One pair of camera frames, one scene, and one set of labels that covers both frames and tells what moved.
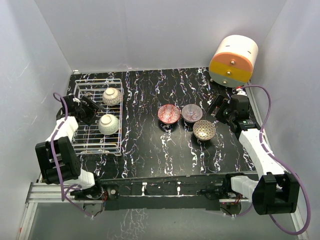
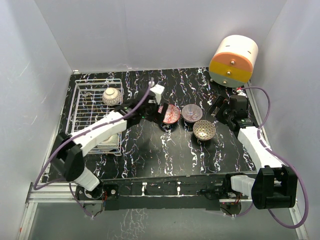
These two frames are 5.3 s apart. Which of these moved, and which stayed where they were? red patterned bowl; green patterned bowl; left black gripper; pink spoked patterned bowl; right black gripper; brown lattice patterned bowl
Moved: left black gripper; green patterned bowl
Stayed: pink spoked patterned bowl; red patterned bowl; brown lattice patterned bowl; right black gripper
